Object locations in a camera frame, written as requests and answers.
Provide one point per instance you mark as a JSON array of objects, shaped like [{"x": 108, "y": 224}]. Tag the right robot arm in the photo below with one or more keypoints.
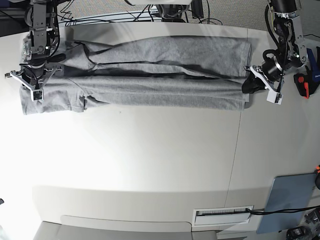
[{"x": 39, "y": 58}]

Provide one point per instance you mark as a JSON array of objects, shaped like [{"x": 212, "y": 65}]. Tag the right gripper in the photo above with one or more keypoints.
[{"x": 35, "y": 77}]

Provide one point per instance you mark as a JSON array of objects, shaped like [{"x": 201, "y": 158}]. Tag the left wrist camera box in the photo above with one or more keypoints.
[{"x": 274, "y": 97}]

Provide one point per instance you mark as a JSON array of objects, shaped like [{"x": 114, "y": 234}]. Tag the blue bar clamp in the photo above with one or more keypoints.
[{"x": 314, "y": 63}]

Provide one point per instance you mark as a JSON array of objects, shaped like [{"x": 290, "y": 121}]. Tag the grey T-shirt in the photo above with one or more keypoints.
[{"x": 168, "y": 71}]

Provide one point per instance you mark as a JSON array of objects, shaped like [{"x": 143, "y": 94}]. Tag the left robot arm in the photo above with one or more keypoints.
[{"x": 285, "y": 28}]

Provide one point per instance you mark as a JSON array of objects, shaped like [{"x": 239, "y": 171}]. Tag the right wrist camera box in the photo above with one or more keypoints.
[{"x": 37, "y": 95}]

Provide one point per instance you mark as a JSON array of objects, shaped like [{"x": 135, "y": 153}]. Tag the black orange clamp tool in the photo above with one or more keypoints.
[{"x": 307, "y": 84}]

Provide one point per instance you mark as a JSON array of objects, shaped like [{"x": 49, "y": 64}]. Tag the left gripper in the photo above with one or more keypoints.
[{"x": 270, "y": 69}]

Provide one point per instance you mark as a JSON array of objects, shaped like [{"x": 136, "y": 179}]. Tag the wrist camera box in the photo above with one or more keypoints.
[
  {"x": 37, "y": 95},
  {"x": 274, "y": 97}
]

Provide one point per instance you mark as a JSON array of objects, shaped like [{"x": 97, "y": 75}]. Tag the blue-grey flat board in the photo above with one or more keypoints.
[{"x": 287, "y": 192}]

